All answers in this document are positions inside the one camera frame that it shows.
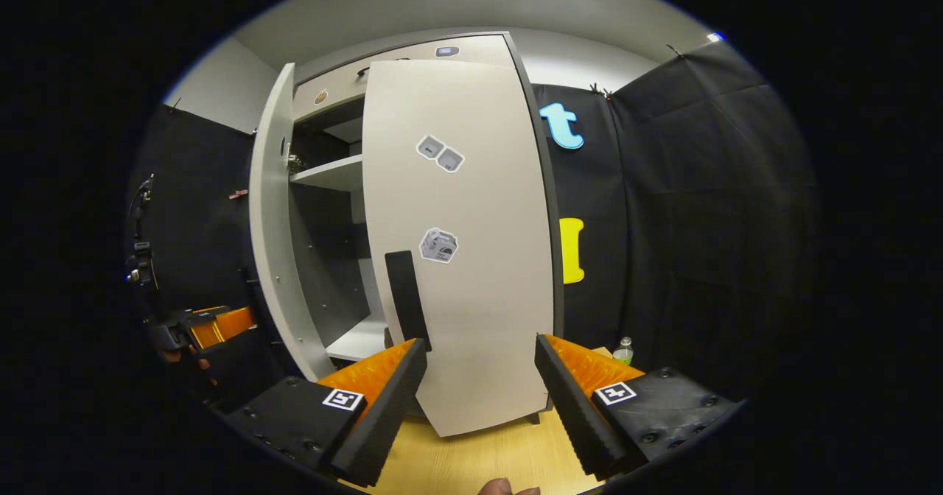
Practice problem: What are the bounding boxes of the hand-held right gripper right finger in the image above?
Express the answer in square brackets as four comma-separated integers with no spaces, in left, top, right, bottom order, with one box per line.
[534,334,741,480]

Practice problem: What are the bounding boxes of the black drawer handle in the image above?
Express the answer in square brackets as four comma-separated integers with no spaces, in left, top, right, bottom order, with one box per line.
[357,57,410,78]

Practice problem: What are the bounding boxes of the white cabinet door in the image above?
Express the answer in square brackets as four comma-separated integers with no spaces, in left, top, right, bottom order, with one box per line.
[248,63,337,383]
[361,59,555,438]

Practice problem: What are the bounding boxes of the white shoe cabinet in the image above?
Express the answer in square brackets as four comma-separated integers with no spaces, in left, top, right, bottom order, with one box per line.
[284,31,567,426]

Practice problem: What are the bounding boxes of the beige cabinet drawer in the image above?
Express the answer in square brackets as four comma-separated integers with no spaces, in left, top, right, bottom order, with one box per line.
[292,33,516,124]

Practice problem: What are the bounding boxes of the black backdrop cloth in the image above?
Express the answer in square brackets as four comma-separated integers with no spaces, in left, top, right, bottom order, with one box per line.
[530,37,824,404]
[127,103,290,411]

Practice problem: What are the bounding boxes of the black door handle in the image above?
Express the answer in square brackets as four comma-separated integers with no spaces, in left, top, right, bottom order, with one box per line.
[385,250,432,353]

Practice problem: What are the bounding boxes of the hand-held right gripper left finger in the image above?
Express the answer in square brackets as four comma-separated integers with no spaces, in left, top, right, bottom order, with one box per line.
[223,337,430,488]

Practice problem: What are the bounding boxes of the black clamp with cable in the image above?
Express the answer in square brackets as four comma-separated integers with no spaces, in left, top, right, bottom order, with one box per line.
[124,173,158,291]

